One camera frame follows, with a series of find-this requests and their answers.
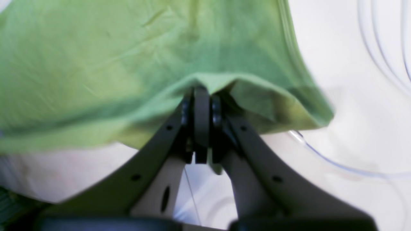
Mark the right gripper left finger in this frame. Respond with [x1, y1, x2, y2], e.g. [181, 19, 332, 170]
[33, 87, 210, 231]

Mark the white cable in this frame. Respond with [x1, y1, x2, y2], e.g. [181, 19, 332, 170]
[287, 0, 411, 179]

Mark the green t-shirt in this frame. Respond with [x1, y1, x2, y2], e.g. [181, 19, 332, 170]
[0, 0, 334, 154]

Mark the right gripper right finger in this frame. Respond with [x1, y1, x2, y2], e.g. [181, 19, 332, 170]
[210, 95, 377, 231]

